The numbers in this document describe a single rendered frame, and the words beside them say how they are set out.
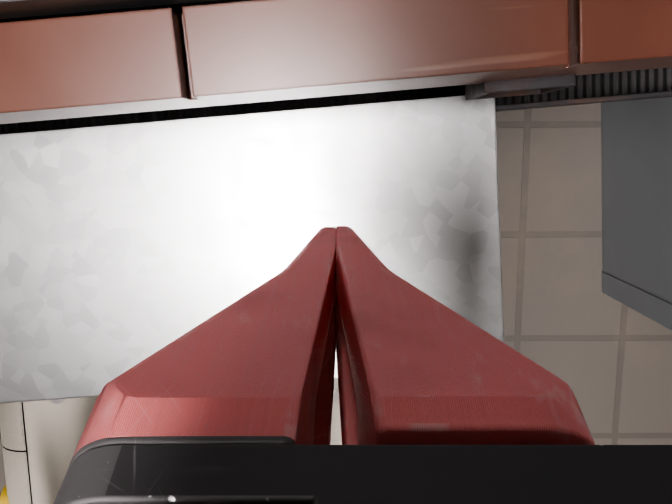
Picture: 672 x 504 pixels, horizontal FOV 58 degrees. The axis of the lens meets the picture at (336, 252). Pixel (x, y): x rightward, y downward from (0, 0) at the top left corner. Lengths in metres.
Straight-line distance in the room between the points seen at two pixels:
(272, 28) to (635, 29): 0.17
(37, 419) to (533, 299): 0.87
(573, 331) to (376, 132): 0.88
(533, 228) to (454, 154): 0.75
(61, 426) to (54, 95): 0.75
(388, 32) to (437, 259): 0.20
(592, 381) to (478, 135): 0.91
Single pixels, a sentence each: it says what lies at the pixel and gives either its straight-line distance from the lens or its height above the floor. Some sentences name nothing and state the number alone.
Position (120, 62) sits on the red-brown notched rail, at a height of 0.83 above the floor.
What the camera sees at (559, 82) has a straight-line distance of 0.36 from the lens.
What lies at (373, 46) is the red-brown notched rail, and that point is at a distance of 0.29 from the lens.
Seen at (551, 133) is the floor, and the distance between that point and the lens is 1.18.
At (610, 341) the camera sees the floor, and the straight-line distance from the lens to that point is 1.28.
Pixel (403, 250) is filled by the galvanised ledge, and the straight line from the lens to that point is 0.44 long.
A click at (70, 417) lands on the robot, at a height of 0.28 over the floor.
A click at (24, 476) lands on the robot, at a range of 1.08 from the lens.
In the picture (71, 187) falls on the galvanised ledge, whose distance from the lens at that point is 0.48.
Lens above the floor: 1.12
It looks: 80 degrees down
